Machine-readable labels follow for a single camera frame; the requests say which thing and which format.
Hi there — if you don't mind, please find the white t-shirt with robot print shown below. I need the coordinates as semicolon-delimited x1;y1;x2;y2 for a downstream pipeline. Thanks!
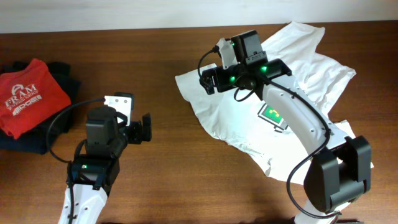
175;22;356;181

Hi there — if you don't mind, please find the red folded printed t-shirt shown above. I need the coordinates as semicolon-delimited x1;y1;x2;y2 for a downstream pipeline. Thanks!
1;58;71;139

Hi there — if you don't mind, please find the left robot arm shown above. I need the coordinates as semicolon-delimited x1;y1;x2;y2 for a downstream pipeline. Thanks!
58;92;152;223

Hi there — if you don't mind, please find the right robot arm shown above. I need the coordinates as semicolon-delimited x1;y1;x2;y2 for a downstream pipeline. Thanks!
198;30;372;223

